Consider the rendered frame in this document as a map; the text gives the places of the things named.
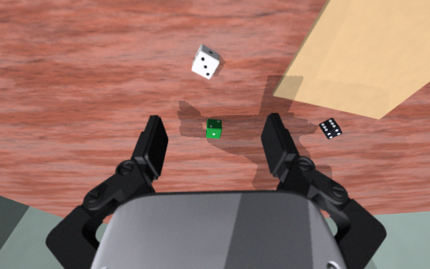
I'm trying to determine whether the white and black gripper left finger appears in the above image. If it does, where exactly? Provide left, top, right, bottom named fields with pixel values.
left=46, top=115, right=169, bottom=269

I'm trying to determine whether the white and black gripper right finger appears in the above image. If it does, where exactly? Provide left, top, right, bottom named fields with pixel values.
left=261, top=113, right=387, bottom=269

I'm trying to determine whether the white die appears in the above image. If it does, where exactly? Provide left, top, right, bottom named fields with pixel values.
left=192, top=44, right=219, bottom=79

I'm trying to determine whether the tan square mat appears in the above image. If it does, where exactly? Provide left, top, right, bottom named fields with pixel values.
left=272, top=0, right=430, bottom=119

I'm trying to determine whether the black die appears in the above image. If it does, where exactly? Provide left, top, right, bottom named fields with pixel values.
left=319, top=118, right=342, bottom=139

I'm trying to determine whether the green die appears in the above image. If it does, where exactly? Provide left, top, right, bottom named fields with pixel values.
left=206, top=119, right=222, bottom=139

